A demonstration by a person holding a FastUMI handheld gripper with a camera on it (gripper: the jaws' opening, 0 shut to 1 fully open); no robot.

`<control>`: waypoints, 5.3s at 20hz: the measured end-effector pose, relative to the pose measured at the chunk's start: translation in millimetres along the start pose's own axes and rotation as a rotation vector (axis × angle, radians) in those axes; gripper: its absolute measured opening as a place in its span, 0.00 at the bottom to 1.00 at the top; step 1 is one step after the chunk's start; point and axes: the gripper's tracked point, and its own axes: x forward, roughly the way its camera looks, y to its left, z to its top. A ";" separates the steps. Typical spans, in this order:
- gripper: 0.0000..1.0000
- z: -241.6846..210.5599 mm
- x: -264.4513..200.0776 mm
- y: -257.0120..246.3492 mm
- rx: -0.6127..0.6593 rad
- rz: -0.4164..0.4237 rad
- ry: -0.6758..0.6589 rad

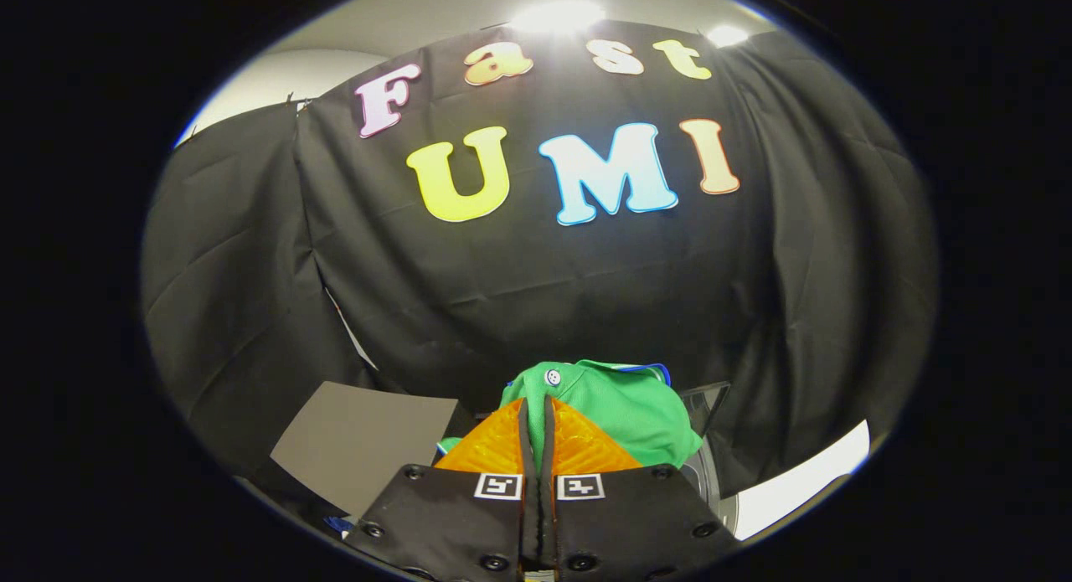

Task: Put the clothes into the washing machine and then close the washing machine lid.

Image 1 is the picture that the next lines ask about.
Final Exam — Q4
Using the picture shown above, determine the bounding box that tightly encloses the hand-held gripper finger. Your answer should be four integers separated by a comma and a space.
343, 398, 539, 582
540, 395, 742, 582

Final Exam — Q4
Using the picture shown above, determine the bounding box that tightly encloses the green polo shirt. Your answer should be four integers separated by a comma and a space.
435, 360, 703, 470

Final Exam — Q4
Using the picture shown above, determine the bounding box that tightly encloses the dark grey washing machine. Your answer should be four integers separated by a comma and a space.
683, 435, 742, 537

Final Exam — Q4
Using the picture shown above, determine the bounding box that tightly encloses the black backdrop cloth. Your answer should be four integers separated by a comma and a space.
141, 21, 939, 499

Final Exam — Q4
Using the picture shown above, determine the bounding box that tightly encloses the white board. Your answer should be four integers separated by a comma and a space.
733, 420, 872, 541

